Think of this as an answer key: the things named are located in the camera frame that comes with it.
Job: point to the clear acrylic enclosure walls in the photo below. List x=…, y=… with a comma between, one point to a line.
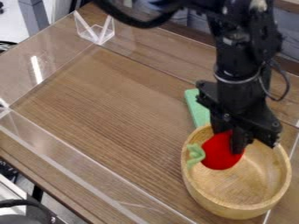
x=97, y=122

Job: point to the black metal bracket with bolt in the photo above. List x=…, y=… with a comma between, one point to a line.
x=40, y=213

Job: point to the red plush fruit green leaf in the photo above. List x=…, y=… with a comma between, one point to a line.
x=214, y=153

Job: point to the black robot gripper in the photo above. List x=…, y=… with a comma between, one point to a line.
x=238, y=108

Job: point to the round wooden bowl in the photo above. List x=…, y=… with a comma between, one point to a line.
x=246, y=190

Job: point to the green rectangular block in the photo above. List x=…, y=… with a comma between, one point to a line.
x=201, y=115

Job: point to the grey post upper left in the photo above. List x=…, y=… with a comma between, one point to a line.
x=34, y=15

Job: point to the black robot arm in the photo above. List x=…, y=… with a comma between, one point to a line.
x=249, y=41

